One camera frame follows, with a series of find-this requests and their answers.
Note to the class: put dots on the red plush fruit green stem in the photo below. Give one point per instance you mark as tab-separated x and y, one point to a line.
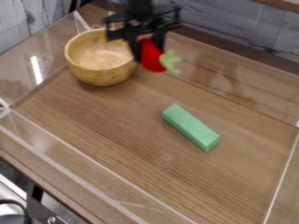
155	60

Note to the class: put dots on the green rectangular block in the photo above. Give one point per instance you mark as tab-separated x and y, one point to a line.
191	127

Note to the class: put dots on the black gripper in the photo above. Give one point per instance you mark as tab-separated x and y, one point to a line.
140	18

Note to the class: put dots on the wooden bowl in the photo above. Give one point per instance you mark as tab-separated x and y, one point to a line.
99	62

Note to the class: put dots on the black table leg bracket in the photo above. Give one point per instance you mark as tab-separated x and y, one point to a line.
46	209

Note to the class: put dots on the clear acrylic tray enclosure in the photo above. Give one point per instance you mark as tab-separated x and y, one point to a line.
96	147

